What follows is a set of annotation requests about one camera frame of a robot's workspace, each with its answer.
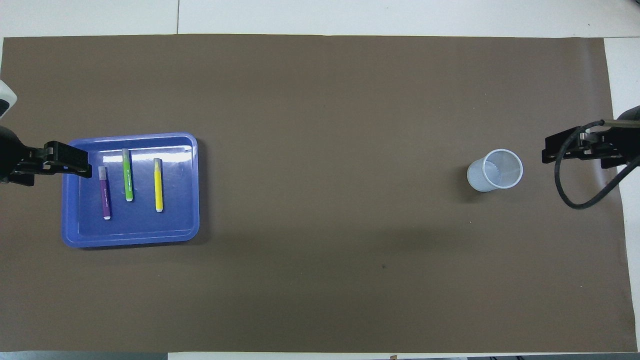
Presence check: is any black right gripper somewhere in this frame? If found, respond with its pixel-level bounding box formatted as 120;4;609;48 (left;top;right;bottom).
542;106;640;170

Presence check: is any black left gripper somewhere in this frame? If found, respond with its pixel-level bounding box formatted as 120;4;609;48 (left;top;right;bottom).
0;125;94;187

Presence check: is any purple marker pen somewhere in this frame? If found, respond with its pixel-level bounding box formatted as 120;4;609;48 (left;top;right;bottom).
98;166;112;221

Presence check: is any green marker pen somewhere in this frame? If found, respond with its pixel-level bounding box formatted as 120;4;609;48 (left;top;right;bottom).
121;148;135;202

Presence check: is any yellow marker pen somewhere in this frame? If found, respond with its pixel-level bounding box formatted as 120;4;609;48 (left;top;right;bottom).
153;157;164;213

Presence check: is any translucent plastic cup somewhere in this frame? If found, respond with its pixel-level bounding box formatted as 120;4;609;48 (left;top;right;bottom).
466;148;524;193

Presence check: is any blue plastic tray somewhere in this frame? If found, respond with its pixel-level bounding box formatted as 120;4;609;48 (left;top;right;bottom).
61;132;200;249

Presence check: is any brown table mat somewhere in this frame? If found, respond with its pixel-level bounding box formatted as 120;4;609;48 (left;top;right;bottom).
0;34;638;353

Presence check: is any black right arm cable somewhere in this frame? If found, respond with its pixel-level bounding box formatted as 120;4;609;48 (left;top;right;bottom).
554;120;640;210

